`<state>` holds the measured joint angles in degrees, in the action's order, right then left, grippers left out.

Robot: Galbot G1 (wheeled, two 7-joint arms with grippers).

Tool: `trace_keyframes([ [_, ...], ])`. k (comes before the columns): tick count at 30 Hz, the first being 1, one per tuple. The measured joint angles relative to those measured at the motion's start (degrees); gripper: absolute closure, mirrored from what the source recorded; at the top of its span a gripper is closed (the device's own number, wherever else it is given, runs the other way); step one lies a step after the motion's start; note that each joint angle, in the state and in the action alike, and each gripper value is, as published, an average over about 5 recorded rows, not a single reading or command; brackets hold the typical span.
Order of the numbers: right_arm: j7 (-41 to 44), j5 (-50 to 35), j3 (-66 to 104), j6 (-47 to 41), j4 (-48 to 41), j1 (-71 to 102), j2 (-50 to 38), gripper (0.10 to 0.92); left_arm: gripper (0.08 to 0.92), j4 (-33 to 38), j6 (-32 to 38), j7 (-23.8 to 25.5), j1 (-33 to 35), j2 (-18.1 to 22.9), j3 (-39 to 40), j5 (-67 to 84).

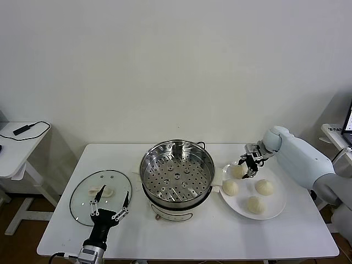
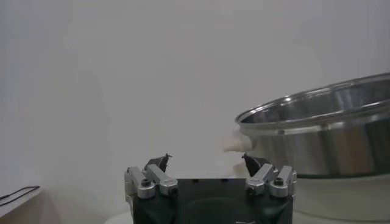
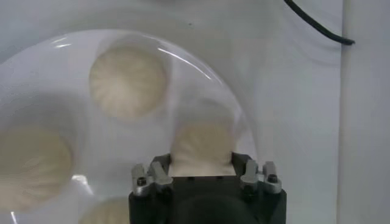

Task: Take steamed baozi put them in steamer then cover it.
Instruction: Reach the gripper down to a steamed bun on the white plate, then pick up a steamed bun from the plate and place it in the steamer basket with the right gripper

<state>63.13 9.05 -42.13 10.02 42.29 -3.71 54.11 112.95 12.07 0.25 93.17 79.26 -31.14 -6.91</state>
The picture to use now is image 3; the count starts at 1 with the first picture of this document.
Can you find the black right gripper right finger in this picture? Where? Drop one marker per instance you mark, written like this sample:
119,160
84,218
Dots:
259,179

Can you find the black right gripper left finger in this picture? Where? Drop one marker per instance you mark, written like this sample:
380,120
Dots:
152,182

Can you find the white pleated steamed baozi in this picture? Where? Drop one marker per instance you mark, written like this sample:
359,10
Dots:
128,82
30,167
106,213
202,146

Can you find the white round plate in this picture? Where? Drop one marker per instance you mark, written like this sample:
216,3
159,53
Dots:
91,146

